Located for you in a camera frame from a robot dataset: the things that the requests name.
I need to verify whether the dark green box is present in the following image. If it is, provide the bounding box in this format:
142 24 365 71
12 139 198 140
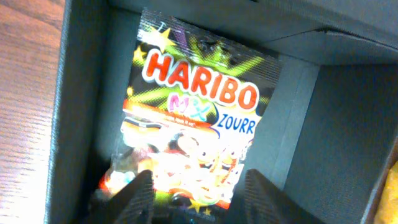
44 1 397 223

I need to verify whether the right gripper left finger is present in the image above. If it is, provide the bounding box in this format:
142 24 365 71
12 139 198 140
82 170 155 224

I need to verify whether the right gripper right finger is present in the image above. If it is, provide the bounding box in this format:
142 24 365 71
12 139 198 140
224 169 322 224

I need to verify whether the yellow snack bag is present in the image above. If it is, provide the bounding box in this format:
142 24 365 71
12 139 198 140
373 162 398 224

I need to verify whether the black Haribo candy bag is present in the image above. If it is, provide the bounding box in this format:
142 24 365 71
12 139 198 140
99 10 281 217

